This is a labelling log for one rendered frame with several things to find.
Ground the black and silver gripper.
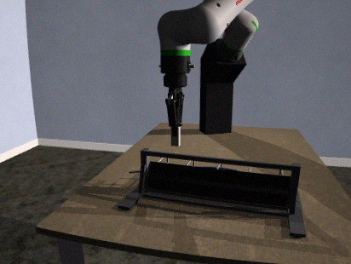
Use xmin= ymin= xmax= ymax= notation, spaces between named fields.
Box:
xmin=164 ymin=75 xmax=187 ymax=146

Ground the black metal rack frame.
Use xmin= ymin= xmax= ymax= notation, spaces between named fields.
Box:
xmin=118 ymin=148 xmax=306 ymax=238

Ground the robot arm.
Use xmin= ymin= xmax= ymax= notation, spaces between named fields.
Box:
xmin=158 ymin=0 xmax=258 ymax=76

